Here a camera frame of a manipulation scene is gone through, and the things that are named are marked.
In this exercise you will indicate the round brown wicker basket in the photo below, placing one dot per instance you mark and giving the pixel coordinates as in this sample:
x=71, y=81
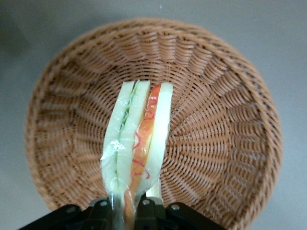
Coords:
x=216, y=119

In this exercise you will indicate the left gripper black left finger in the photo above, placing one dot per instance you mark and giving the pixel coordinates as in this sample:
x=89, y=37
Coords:
x=93, y=215

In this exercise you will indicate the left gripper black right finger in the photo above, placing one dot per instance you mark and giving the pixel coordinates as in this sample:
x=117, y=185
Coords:
x=153, y=215

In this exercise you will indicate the triangle sandwich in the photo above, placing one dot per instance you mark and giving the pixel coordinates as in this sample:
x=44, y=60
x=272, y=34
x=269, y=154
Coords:
x=134, y=134

